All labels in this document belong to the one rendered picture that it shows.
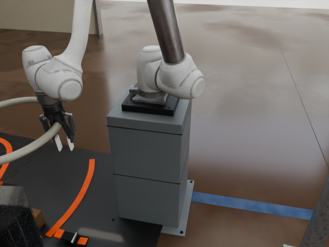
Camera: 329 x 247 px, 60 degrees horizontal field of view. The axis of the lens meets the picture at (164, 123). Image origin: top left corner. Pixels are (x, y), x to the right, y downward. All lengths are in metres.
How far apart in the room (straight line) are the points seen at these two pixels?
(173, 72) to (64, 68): 0.51
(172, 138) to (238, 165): 1.09
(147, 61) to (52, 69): 0.59
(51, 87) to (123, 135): 0.68
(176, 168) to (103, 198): 0.74
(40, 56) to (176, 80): 0.57
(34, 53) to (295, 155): 2.23
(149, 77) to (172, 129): 0.28
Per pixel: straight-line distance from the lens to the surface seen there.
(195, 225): 1.98
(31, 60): 1.08
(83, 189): 2.23
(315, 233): 1.71
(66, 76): 0.93
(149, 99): 1.51
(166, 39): 1.21
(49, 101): 1.14
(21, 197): 1.48
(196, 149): 2.56
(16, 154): 1.13
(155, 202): 1.80
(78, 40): 1.00
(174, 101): 1.53
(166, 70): 1.29
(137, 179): 1.70
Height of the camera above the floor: 1.56
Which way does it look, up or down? 33 degrees down
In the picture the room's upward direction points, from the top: straight up
